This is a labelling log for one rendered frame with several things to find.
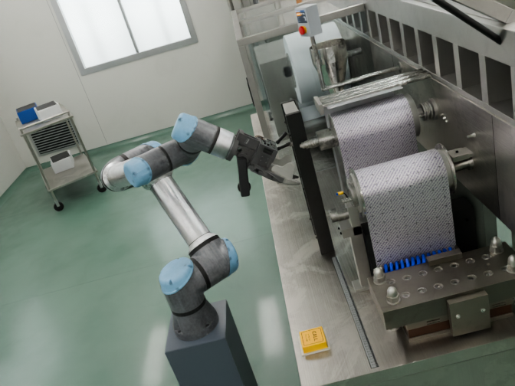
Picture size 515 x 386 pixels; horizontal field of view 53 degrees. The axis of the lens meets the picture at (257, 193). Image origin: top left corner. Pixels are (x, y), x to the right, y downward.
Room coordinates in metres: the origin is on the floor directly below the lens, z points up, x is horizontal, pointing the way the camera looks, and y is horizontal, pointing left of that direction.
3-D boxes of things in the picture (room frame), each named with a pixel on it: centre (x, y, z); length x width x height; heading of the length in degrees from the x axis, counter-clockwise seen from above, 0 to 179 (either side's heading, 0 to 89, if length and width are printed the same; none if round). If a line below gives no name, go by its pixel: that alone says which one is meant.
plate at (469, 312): (1.03, -0.43, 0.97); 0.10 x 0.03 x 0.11; 87
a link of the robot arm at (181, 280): (1.41, 0.31, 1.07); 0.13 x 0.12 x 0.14; 120
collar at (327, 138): (1.56, -0.26, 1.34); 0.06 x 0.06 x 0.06; 87
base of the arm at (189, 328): (1.41, 0.32, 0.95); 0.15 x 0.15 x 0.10
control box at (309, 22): (1.85, -0.34, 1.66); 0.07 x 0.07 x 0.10; 23
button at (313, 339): (1.16, -0.03, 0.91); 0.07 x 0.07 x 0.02; 87
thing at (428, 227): (1.24, -0.39, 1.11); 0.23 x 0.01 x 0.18; 87
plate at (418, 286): (1.12, -0.42, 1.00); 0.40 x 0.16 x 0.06; 87
